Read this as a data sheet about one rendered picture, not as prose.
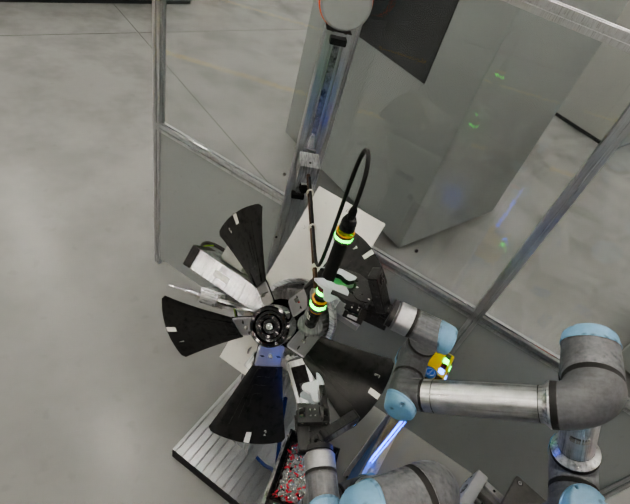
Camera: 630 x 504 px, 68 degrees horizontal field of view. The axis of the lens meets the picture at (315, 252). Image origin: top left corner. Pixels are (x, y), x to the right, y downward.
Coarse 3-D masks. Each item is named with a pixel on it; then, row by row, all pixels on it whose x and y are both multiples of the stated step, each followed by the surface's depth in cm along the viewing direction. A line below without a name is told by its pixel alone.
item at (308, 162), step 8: (304, 152) 167; (312, 152) 167; (304, 160) 163; (312, 160) 164; (296, 168) 169; (304, 168) 161; (312, 168) 162; (296, 176) 167; (304, 176) 164; (312, 176) 164
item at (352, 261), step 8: (352, 240) 137; (360, 240) 136; (360, 248) 134; (368, 248) 133; (344, 256) 136; (352, 256) 134; (360, 256) 133; (376, 256) 130; (344, 264) 134; (352, 264) 132; (360, 264) 131; (368, 264) 130; (376, 264) 129; (320, 272) 138; (360, 272) 129; (368, 272) 128; (312, 280) 138; (304, 288) 138; (352, 288) 128
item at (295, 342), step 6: (294, 336) 135; (300, 336) 136; (288, 342) 133; (294, 342) 134; (300, 342) 134; (306, 342) 135; (312, 342) 135; (294, 348) 132; (300, 348) 133; (306, 348) 133; (300, 354) 131
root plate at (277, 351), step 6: (258, 348) 134; (264, 348) 136; (270, 348) 137; (276, 348) 138; (282, 348) 139; (258, 354) 135; (264, 354) 136; (276, 354) 138; (282, 354) 139; (258, 360) 135; (264, 360) 136; (270, 360) 137; (276, 360) 139; (276, 366) 139
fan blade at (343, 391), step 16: (320, 352) 133; (336, 352) 134; (352, 352) 134; (368, 352) 135; (320, 368) 130; (336, 368) 130; (352, 368) 131; (368, 368) 132; (384, 368) 132; (336, 384) 128; (352, 384) 128; (368, 384) 129; (384, 384) 129; (336, 400) 126; (352, 400) 126; (368, 400) 127
